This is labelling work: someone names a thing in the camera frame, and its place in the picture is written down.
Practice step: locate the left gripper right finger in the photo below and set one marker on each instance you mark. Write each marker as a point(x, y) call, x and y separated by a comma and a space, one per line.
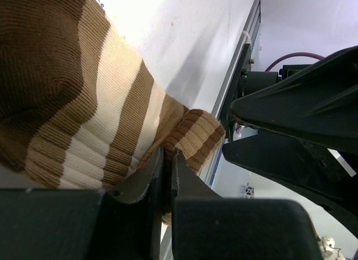
point(207, 226)

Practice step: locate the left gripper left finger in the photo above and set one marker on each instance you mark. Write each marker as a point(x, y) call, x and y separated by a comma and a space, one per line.
point(121, 223)

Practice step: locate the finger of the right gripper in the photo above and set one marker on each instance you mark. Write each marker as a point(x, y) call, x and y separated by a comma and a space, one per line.
point(317, 104)
point(305, 168)

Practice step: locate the brown striped sock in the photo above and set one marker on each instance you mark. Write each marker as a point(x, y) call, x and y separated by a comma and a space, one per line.
point(79, 108)

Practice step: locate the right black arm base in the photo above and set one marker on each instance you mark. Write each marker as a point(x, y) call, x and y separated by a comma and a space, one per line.
point(235, 91)

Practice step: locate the aluminium rail frame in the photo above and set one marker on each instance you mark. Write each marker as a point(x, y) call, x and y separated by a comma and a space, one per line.
point(211, 174)

